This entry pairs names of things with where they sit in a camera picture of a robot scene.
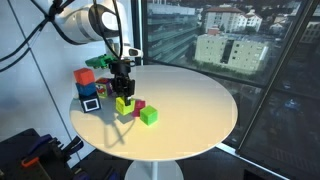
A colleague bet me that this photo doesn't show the blue cube block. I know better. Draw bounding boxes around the blue cube block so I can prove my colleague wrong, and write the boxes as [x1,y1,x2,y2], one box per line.
[75,81,98,98]

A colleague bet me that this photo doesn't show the colourful picture cube block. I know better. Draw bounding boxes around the colourful picture cube block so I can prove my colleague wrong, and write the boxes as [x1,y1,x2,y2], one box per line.
[95,77,114,99]

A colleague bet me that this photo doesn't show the blue handled clamp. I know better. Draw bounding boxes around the blue handled clamp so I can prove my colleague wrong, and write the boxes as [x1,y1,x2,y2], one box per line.
[29,133,55,155]

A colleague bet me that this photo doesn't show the orange handled clamp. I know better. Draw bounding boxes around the orange handled clamp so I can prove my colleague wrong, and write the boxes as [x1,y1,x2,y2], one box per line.
[21,155,42,169]

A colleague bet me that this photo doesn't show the green gripper mount bracket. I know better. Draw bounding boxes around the green gripper mount bracket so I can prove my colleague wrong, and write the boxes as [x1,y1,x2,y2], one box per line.
[84,53,118,70]

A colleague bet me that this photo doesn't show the yellow cube block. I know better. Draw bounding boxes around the yellow cube block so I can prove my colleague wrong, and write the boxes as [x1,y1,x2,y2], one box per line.
[115,96,137,117]

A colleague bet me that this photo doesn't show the white table pedestal base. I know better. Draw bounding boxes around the white table pedestal base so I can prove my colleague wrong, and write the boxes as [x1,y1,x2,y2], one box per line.
[124,159,185,180]

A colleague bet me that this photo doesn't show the round white table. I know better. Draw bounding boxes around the round white table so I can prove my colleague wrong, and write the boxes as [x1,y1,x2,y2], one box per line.
[130,0,320,180]

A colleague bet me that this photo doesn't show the black tool bag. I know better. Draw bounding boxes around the black tool bag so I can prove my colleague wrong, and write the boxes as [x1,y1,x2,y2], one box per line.
[0,128,85,180]

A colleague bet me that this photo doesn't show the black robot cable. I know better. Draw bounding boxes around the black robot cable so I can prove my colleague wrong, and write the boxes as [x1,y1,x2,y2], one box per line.
[0,0,76,73]

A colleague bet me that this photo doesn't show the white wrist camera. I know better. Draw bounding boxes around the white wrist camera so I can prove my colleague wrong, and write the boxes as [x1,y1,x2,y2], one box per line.
[117,47,144,59]

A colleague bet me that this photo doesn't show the black cube with white square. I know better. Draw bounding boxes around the black cube with white square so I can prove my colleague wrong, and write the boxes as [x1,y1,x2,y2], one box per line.
[78,92,102,114]

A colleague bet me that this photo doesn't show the orange cube block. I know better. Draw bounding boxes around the orange cube block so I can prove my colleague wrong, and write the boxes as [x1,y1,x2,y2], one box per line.
[73,67,97,86]

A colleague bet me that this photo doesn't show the magenta cube block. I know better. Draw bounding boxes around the magenta cube block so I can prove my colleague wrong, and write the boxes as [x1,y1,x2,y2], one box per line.
[131,99,147,118]

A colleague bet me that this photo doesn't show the bright green cube block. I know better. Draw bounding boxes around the bright green cube block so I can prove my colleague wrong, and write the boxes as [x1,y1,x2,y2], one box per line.
[139,105,159,126]

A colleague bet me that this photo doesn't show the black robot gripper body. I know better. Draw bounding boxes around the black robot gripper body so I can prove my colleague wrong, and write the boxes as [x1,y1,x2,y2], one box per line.
[108,61,136,98]

